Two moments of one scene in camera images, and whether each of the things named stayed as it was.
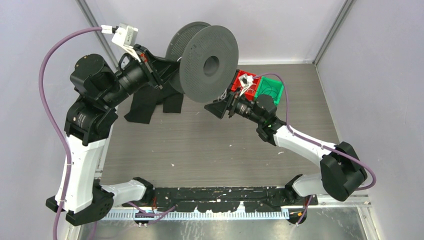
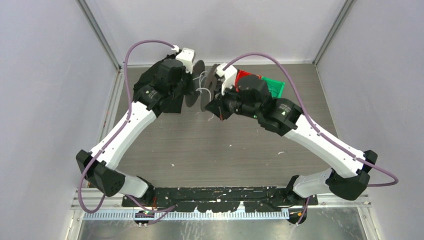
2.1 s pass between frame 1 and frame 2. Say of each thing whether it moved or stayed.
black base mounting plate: stayed
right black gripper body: stayed
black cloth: stayed
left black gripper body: moved
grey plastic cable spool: moved
